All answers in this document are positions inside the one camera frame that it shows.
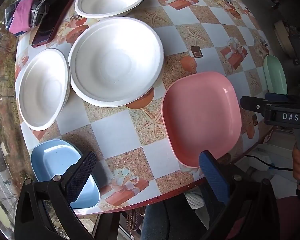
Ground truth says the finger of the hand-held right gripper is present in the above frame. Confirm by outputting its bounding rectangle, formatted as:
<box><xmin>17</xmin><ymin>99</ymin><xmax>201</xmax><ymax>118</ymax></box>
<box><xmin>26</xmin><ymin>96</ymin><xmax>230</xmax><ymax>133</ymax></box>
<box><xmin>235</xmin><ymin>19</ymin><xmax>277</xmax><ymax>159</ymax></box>
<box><xmin>265</xmin><ymin>92</ymin><xmax>289</xmax><ymax>102</ymax></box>
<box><xmin>240</xmin><ymin>96</ymin><xmax>268</xmax><ymax>113</ymax></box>

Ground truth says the dark plaid cloth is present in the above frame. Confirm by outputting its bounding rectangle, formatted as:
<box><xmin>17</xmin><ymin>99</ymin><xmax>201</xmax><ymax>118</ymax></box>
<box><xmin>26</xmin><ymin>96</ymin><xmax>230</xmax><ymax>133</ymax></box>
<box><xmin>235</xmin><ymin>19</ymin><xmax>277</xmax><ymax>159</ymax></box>
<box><xmin>5</xmin><ymin>0</ymin><xmax>78</xmax><ymax>28</ymax></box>

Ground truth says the black cable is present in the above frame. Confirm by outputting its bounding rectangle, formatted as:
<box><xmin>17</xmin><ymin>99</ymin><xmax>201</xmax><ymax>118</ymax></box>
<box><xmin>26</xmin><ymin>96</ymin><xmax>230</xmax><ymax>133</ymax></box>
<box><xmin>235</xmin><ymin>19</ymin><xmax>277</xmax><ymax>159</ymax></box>
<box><xmin>245</xmin><ymin>155</ymin><xmax>294</xmax><ymax>172</ymax></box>

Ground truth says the large white bowl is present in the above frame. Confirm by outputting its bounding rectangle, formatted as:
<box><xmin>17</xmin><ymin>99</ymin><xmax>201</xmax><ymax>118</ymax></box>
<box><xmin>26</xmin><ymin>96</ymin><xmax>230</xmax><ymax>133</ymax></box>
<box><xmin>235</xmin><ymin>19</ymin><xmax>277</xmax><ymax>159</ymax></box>
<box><xmin>68</xmin><ymin>17</ymin><xmax>164</xmax><ymax>107</ymax></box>

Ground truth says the pink square plate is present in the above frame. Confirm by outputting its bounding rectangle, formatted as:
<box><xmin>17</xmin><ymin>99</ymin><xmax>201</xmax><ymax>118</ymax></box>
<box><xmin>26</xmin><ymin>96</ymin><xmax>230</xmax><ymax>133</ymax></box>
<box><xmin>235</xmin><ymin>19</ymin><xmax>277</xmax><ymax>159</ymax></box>
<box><xmin>161</xmin><ymin>71</ymin><xmax>242</xmax><ymax>168</ymax></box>

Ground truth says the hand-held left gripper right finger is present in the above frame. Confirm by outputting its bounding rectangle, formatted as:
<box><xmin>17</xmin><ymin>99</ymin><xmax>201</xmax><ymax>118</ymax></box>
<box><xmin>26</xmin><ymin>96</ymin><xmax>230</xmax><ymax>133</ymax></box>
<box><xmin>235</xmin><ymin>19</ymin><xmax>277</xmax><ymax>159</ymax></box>
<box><xmin>199</xmin><ymin>150</ymin><xmax>282</xmax><ymax>240</ymax></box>

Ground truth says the blue square plate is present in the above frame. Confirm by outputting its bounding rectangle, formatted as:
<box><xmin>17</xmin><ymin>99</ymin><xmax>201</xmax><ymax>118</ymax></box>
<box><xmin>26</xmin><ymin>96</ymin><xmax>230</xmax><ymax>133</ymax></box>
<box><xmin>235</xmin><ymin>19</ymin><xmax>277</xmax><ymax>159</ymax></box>
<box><xmin>31</xmin><ymin>139</ymin><xmax>101</xmax><ymax>209</ymax></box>

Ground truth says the person's maroon clothing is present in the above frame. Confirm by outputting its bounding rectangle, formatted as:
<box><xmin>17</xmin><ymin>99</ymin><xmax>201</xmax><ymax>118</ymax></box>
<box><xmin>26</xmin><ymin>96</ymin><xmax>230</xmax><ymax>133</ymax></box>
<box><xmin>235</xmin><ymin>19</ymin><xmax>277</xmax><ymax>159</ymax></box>
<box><xmin>276</xmin><ymin>196</ymin><xmax>300</xmax><ymax>240</ymax></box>

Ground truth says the person's right hand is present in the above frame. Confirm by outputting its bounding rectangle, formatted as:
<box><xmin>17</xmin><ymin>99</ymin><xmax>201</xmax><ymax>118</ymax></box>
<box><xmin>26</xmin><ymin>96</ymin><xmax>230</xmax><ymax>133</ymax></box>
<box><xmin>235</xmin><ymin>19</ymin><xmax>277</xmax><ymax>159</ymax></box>
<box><xmin>292</xmin><ymin>147</ymin><xmax>300</xmax><ymax>182</ymax></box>

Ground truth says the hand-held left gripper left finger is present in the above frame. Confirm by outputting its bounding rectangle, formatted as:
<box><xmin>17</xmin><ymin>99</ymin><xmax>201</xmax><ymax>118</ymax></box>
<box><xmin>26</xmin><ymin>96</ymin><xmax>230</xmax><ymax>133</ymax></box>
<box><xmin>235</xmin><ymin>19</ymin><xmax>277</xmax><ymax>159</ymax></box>
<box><xmin>14</xmin><ymin>151</ymin><xmax>98</xmax><ymax>240</ymax></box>

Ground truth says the patterned tablecloth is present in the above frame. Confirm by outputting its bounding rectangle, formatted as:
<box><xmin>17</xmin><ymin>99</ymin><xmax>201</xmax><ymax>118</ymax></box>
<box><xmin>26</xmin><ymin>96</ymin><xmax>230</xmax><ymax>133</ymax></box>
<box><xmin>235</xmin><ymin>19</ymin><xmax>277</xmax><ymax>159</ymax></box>
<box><xmin>15</xmin><ymin>0</ymin><xmax>278</xmax><ymax>214</ymax></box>

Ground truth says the pink cloth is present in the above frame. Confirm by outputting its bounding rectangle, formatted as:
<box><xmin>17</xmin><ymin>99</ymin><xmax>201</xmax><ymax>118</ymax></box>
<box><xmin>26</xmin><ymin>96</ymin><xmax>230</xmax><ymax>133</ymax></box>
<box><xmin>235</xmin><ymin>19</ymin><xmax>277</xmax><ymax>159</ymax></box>
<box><xmin>9</xmin><ymin>0</ymin><xmax>37</xmax><ymax>37</ymax></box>

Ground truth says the green square plate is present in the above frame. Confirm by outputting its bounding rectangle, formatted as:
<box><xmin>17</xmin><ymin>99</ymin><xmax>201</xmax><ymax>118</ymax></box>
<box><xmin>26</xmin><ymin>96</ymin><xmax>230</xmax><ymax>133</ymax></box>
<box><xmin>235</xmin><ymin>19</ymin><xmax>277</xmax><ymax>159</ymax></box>
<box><xmin>263</xmin><ymin>54</ymin><xmax>288</xmax><ymax>95</ymax></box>

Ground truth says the person's jeans leg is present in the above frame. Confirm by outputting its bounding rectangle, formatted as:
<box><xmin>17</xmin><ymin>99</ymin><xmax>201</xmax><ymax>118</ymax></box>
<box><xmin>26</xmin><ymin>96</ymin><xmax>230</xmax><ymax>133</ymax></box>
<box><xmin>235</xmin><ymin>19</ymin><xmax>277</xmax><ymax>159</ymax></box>
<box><xmin>140</xmin><ymin>197</ymin><xmax>210</xmax><ymax>240</ymax></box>

